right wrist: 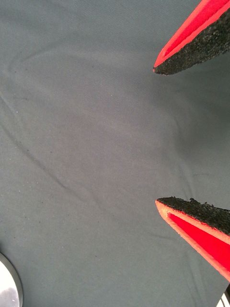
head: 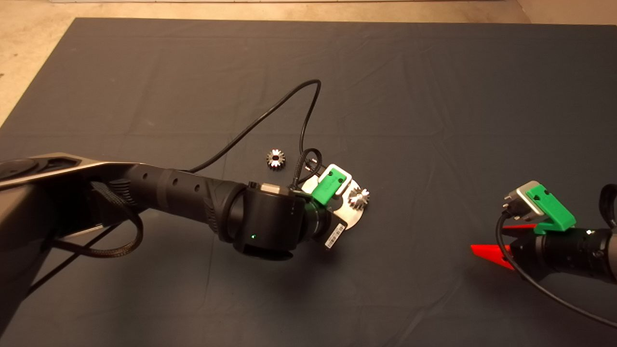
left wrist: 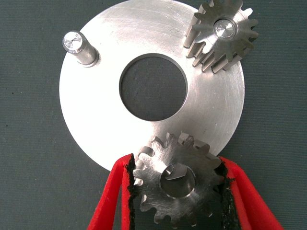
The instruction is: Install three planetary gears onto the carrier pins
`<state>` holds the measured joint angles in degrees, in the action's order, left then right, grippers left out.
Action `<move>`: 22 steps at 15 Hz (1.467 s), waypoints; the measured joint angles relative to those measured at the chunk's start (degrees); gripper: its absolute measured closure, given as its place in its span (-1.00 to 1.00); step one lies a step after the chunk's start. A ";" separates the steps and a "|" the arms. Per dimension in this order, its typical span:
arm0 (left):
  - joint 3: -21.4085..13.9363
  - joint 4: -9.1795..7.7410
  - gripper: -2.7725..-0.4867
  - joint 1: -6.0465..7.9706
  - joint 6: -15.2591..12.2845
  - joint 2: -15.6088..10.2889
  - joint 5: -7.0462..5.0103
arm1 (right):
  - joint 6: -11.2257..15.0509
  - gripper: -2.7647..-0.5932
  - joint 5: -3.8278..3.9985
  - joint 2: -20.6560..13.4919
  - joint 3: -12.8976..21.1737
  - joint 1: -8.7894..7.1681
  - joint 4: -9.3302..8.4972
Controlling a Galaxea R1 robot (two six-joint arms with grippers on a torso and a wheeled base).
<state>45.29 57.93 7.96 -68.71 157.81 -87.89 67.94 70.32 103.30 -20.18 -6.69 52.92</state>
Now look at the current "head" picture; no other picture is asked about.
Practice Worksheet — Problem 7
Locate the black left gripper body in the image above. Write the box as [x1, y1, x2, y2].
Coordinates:
[303, 199, 349, 250]

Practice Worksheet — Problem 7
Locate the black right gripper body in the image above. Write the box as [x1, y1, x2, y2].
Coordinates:
[510, 228, 612, 282]

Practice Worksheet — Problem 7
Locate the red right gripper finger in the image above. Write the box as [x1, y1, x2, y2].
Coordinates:
[470, 244, 516, 271]
[501, 224, 537, 237]

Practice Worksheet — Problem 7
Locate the small steel planetary gear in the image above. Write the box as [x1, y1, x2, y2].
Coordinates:
[267, 148, 287, 170]
[348, 187, 371, 212]

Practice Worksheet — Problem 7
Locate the round metal carrier plate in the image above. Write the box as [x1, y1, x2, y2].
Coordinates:
[301, 173, 365, 233]

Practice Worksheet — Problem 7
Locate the dark grey table cloth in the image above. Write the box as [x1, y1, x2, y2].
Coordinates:
[0, 18, 617, 347]

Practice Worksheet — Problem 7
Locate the silver right camera box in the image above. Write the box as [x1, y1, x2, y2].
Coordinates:
[503, 181, 544, 221]

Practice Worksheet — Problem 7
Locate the silver camera box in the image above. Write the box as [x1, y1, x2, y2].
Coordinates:
[321, 164, 355, 197]
[503, 181, 544, 221]

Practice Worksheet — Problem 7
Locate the green right camera mount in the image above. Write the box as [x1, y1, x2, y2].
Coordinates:
[525, 186, 577, 236]

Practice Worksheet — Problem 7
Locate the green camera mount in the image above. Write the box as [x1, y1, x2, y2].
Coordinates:
[525, 186, 577, 236]
[311, 169, 349, 206]

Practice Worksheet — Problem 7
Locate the green left camera mount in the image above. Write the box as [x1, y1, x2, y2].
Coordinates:
[311, 169, 349, 206]

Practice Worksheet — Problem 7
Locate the silver left camera box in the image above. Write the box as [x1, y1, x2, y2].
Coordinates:
[321, 164, 355, 197]

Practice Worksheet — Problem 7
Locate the braided black left wrist cable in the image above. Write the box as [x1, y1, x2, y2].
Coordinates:
[289, 148, 324, 191]

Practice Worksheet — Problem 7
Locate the black sleeved arm cable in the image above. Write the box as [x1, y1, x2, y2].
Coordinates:
[48, 181, 144, 258]
[599, 184, 617, 229]

